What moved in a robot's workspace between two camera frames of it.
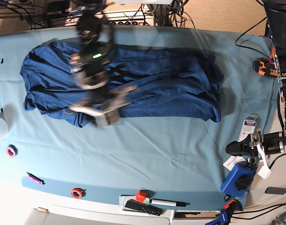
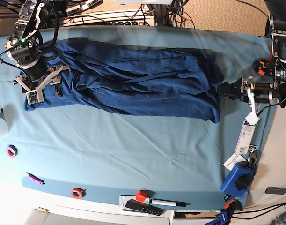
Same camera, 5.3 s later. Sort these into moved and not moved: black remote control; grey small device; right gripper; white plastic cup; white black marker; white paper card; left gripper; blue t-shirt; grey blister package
Moved: blue t-shirt; left gripper; right gripper
Not moved: grey small device; white plastic cup; grey blister package; black remote control; white paper card; white black marker
